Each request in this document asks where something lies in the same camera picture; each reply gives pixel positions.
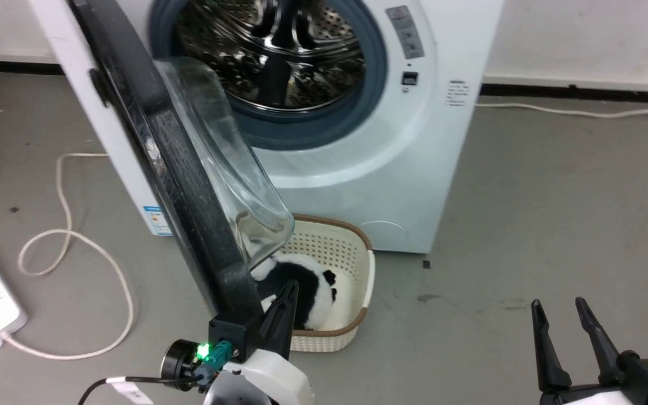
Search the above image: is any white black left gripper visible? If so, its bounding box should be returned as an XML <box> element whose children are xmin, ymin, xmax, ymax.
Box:
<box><xmin>203</xmin><ymin>279</ymin><xmax>314</xmax><ymax>405</ymax></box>

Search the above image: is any black washing machine glass door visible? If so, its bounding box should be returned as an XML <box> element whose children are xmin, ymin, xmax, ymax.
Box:
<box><xmin>68</xmin><ymin>0</ymin><xmax>296</xmax><ymax>338</ymax></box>

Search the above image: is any white front-load washing machine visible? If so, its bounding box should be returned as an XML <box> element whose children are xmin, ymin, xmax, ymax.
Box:
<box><xmin>26</xmin><ymin>0</ymin><xmax>505</xmax><ymax>255</ymax></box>

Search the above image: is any black and white panda plush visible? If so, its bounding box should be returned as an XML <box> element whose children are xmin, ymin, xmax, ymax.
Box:
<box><xmin>250</xmin><ymin>253</ymin><xmax>339</xmax><ymax>331</ymax></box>

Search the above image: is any cream laundry basket brown rim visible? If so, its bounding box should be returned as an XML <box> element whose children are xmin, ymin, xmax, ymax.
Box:
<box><xmin>255</xmin><ymin>214</ymin><xmax>376</xmax><ymax>354</ymax></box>

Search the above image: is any blue energy label sticker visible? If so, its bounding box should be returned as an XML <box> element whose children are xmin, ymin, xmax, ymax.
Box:
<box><xmin>142</xmin><ymin>205</ymin><xmax>174</xmax><ymax>237</ymax></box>

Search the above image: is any thin black cable white tag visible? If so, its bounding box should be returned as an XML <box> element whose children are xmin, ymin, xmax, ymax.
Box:
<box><xmin>78</xmin><ymin>375</ymin><xmax>201</xmax><ymax>405</ymax></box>

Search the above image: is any white power strip cable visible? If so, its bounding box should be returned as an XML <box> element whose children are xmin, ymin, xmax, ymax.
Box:
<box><xmin>0</xmin><ymin>152</ymin><xmax>135</xmax><ymax>361</ymax></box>

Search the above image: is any white cable along wall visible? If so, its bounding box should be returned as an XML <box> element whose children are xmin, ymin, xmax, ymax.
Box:
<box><xmin>475</xmin><ymin>101</ymin><xmax>648</xmax><ymax>119</ymax></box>

